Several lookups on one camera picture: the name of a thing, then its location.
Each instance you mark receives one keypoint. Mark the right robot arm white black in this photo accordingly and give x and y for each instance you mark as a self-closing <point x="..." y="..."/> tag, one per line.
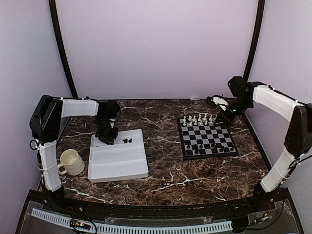
<point x="283" y="124"/>

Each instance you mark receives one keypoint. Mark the black piece bottom row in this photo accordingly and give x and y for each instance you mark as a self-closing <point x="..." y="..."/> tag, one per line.
<point x="189" y="152"/>

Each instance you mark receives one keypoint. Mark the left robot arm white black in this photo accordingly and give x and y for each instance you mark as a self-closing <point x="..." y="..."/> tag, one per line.
<point x="45" y="128"/>

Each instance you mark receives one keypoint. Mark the white plastic tray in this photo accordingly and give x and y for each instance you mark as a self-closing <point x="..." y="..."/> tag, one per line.
<point x="119" y="161"/>

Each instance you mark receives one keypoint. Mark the black frame post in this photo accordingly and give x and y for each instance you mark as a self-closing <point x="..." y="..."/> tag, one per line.
<point x="61" y="47"/>
<point x="255" y="39"/>

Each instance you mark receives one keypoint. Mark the black front rail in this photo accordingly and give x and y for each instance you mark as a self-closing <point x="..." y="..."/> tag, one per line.
<point x="236" y="210"/>

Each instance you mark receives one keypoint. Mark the white chess pieces row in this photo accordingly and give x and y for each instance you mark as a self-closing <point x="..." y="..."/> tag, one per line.
<point x="199" y="120"/>

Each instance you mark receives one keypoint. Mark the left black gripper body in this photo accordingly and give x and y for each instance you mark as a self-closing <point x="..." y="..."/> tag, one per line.
<point x="105" y="133"/>

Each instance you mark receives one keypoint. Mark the tall black piece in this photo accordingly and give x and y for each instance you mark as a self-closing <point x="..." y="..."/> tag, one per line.
<point x="195" y="148"/>

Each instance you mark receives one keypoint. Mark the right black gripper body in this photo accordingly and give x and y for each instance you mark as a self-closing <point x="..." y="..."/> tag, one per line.
<point x="231" y="116"/>

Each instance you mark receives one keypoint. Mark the right black frame post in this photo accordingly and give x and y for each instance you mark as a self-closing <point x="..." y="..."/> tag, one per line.
<point x="255" y="39"/>

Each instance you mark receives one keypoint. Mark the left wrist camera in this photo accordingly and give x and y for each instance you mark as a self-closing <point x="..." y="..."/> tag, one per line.
<point x="113" y="122"/>

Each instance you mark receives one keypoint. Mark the left black frame post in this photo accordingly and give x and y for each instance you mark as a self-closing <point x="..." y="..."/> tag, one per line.
<point x="61" y="47"/>

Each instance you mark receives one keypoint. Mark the black grey chessboard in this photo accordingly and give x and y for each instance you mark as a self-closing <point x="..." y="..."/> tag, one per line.
<point x="206" y="135"/>

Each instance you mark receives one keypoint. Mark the black chess pieces right cluster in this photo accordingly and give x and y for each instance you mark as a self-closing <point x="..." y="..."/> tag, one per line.
<point x="125" y="141"/>

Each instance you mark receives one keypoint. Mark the cream ceramic mug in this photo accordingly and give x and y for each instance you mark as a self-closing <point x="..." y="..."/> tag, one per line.
<point x="70" y="163"/>

